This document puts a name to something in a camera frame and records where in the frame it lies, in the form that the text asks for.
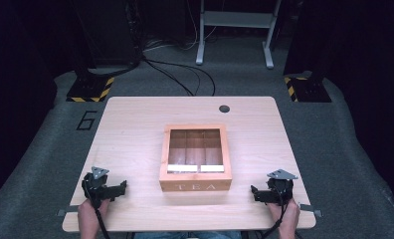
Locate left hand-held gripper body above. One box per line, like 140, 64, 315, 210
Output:
81, 165, 112, 209

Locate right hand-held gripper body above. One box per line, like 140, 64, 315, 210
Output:
266, 168, 299, 207

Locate wooden tea box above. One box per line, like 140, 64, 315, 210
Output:
158, 123, 234, 193

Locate person's left hand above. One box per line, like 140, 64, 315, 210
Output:
78, 198, 110, 223

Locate person's right hand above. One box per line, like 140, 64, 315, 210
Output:
268, 197, 300, 225

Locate grey table edge clamp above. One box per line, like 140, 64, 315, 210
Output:
298, 203, 322, 218
56, 204, 81, 218

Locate white tea bag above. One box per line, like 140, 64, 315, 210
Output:
166, 163, 199, 173
199, 163, 226, 173

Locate person's blue jeans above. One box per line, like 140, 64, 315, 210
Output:
133, 230, 243, 239

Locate black hazard-striped stand base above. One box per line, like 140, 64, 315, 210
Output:
65, 68, 115, 104
283, 74, 332, 104

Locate grey metal stand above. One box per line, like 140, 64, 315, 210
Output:
195, 0, 283, 70

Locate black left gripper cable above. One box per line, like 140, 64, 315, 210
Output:
84, 180, 112, 239

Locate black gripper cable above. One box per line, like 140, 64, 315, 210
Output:
84, 180, 112, 239
260, 183, 292, 239

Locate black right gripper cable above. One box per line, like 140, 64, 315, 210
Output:
260, 183, 292, 239

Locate black floor cables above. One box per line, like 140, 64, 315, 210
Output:
131, 36, 217, 98

